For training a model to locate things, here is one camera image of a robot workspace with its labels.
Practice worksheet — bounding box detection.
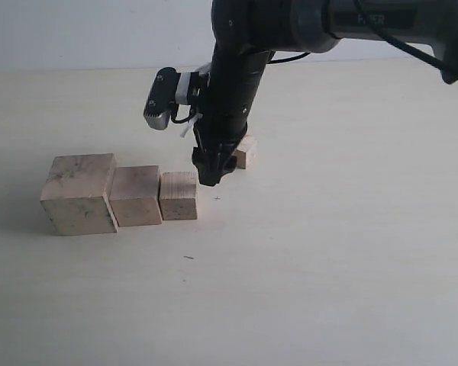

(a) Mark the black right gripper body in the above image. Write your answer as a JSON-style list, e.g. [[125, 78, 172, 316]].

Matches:
[[192, 110, 247, 168]]

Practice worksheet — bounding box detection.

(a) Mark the smallest wooden cube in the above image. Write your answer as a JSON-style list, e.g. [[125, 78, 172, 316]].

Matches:
[[234, 135, 257, 169]]

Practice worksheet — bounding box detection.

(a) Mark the third largest wooden cube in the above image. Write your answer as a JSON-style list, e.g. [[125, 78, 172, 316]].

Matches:
[[159, 172, 198, 220]]

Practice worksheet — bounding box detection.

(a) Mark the second largest wooden cube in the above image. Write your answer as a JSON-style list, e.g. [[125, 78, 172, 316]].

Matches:
[[109, 165, 163, 227]]

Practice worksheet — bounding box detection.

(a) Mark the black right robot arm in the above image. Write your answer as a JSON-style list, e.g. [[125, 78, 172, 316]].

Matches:
[[192, 0, 458, 186]]

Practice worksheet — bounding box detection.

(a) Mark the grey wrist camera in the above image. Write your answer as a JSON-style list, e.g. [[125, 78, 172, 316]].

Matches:
[[144, 67, 206, 131]]

